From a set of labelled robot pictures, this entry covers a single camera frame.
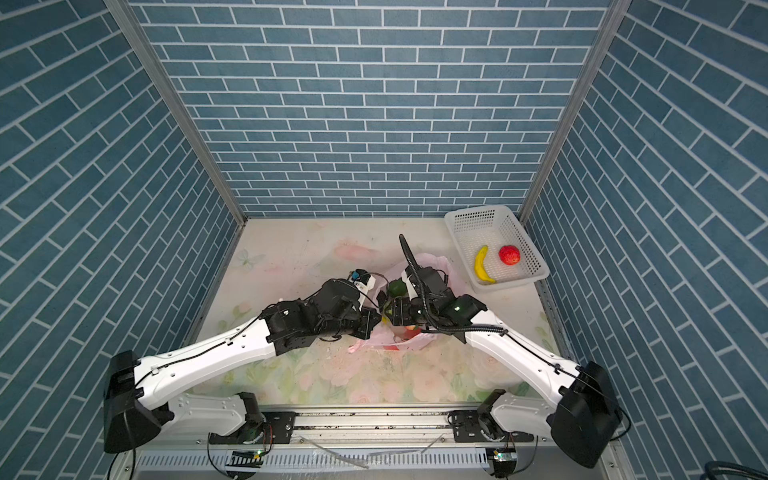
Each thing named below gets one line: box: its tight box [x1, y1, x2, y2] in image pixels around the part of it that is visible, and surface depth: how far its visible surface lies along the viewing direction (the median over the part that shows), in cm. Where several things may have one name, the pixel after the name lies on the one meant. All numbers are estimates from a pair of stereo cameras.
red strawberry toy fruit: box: [498, 245, 521, 266], surface depth 106 cm
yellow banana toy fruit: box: [474, 245, 496, 283], surface depth 105 cm
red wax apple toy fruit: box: [404, 325, 421, 339], surface depth 91 cm
